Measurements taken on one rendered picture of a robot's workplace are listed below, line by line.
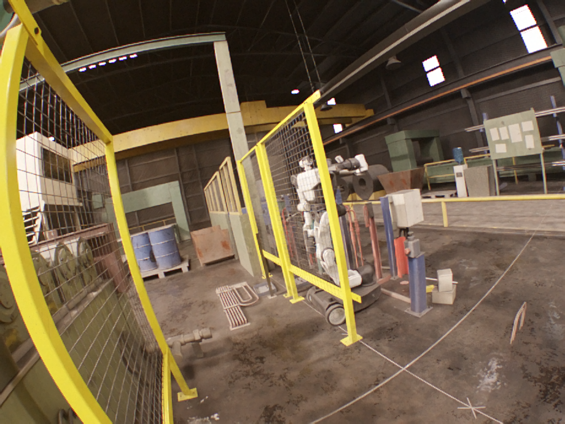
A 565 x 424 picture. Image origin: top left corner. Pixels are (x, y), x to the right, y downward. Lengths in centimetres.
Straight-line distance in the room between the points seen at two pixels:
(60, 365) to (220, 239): 519
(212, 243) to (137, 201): 721
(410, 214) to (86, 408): 294
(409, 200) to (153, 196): 1084
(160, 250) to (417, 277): 494
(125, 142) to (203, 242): 1041
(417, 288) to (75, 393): 219
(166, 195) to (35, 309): 1160
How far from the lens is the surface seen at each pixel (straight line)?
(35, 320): 60
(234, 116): 434
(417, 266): 215
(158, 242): 574
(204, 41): 499
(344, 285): 185
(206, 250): 560
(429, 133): 1387
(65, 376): 64
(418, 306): 232
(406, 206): 288
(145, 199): 1218
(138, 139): 1486
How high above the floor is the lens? 127
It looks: 5 degrees down
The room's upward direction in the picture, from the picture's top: 12 degrees counter-clockwise
